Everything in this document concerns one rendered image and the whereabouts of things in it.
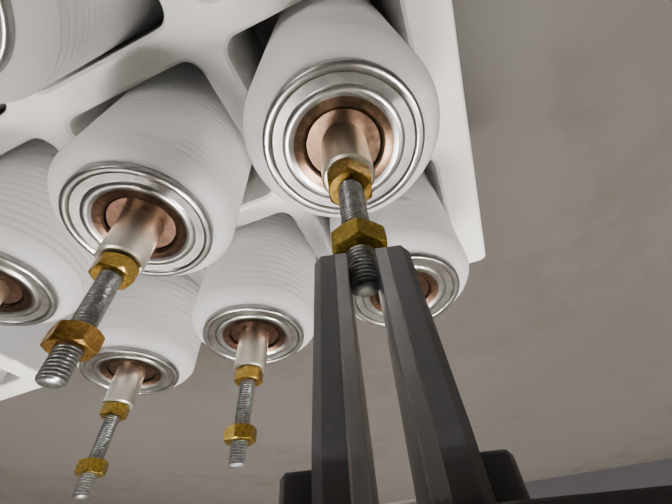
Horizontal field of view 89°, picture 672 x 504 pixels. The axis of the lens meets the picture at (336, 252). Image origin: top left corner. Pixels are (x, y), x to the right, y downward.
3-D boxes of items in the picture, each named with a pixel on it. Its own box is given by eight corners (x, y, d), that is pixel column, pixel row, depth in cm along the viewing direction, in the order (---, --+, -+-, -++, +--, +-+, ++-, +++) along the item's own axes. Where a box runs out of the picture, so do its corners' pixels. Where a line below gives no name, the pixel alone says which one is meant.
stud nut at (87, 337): (53, 339, 14) (41, 358, 13) (47, 315, 13) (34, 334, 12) (107, 347, 14) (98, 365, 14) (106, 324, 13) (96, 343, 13)
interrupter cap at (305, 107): (417, 199, 19) (420, 206, 18) (282, 215, 19) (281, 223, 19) (427, 43, 14) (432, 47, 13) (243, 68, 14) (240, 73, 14)
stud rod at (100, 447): (124, 390, 28) (78, 500, 23) (115, 384, 28) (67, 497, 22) (134, 388, 28) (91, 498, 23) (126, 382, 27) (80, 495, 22)
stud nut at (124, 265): (95, 271, 17) (87, 284, 16) (94, 247, 16) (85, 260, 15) (140, 280, 17) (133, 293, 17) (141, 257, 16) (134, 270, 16)
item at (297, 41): (385, 101, 33) (435, 215, 19) (285, 114, 33) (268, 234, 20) (384, -28, 26) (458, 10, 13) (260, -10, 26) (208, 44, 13)
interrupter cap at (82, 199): (161, 285, 23) (158, 293, 22) (36, 212, 18) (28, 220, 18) (242, 229, 20) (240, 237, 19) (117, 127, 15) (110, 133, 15)
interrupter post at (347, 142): (369, 162, 17) (378, 199, 15) (321, 168, 17) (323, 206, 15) (366, 115, 16) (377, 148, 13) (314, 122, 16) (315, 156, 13)
